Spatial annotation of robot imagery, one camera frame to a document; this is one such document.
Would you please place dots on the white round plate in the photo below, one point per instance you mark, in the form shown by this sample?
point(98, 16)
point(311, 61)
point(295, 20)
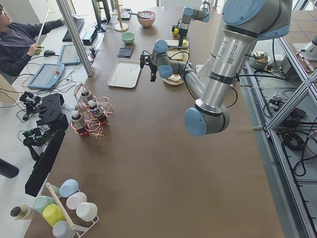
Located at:
point(171, 83)

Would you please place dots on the white wire cup rack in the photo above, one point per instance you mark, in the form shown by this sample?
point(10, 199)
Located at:
point(78, 225)

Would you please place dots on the yellow cup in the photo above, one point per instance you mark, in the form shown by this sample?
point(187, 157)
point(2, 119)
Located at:
point(53, 214)

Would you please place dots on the seated person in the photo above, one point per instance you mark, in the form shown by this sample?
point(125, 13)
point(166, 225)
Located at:
point(18, 44)

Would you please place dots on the white cup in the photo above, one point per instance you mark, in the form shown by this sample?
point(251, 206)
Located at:
point(87, 211)

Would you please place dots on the dark drink bottle one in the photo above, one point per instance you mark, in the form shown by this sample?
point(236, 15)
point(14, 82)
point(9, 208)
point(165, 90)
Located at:
point(77, 120)

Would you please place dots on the dark drink bottle three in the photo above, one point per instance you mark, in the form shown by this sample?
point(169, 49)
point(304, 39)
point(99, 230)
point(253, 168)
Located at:
point(86, 96)

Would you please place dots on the light blue cup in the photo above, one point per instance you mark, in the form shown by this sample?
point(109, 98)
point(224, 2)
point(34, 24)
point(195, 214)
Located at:
point(68, 188)

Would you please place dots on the steel ice scoop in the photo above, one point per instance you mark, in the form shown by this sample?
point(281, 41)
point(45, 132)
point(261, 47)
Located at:
point(141, 14)

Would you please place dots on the grey folded cloth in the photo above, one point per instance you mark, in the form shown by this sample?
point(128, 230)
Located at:
point(125, 52)

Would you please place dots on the wooden cutting board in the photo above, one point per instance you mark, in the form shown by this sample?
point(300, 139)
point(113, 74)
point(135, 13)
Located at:
point(176, 53)

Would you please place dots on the blue teach pendant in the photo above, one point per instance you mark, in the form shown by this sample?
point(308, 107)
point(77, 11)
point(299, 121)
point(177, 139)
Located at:
point(68, 55)
point(47, 76)

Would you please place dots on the steel bowl on shelf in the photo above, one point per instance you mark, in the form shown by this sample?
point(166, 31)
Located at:
point(259, 60)

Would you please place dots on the mint green cup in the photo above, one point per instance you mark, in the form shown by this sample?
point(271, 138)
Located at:
point(42, 202)

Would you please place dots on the dark drink bottle two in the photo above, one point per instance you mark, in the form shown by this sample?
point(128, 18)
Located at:
point(95, 109)

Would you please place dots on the copper wire bottle rack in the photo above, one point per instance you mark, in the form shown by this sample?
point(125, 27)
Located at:
point(92, 127)

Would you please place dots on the mint green bowl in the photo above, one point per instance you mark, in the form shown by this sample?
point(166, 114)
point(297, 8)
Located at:
point(128, 37)

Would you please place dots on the black computer mouse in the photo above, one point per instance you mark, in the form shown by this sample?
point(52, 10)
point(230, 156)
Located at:
point(48, 53)

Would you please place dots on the grey blue cup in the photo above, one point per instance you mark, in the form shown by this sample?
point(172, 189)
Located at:
point(62, 230)

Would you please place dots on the aluminium frame post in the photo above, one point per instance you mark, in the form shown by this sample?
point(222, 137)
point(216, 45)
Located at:
point(66, 14)

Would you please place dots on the pink bowl with ice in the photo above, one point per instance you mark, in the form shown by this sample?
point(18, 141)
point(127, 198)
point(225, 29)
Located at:
point(147, 22)

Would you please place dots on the blue teach pendant far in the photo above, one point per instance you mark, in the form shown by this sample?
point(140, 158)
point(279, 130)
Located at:
point(68, 55)

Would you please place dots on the computer monitor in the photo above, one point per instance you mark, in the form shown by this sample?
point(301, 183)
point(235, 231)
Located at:
point(102, 14)

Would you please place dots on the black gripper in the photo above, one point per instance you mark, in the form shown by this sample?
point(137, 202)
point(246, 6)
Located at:
point(181, 33)
point(152, 69)

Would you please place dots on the pink cup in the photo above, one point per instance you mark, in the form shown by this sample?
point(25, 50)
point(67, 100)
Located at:
point(75, 200)

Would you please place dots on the blue teach pendant near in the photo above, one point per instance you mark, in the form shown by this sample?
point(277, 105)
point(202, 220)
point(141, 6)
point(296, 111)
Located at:
point(47, 76)

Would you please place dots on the wooden stand with base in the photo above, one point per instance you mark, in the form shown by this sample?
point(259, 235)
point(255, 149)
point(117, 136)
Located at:
point(119, 27)

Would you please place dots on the cream rectangular serving tray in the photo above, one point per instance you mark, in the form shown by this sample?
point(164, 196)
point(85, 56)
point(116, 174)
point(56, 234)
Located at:
point(124, 74)

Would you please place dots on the toast sandwich stack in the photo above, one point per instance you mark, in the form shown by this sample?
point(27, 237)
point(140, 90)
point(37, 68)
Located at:
point(175, 78)

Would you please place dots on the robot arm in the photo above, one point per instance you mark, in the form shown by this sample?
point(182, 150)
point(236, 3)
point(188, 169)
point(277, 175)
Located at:
point(202, 14)
point(242, 24)

